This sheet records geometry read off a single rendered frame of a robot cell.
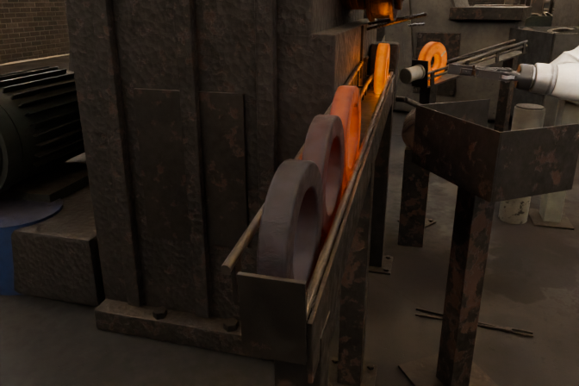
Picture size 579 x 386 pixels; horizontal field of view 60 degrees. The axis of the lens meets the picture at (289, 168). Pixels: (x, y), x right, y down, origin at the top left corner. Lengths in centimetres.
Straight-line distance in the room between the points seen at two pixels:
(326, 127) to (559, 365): 112
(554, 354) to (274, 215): 126
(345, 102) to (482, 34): 341
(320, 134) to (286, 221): 21
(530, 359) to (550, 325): 20
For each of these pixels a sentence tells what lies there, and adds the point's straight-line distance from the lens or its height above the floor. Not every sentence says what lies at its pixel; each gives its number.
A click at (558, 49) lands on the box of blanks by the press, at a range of 365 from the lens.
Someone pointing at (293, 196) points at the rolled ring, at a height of 75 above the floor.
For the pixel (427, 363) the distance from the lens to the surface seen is 150.
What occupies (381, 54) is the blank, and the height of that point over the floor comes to 79.
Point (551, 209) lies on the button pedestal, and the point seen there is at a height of 7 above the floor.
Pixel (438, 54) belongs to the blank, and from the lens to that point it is 213.
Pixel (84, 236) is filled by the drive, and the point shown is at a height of 25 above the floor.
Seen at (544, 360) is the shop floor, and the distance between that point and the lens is 163.
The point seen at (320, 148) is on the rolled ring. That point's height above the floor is 75.
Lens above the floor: 95
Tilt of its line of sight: 19 degrees down
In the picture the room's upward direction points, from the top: straight up
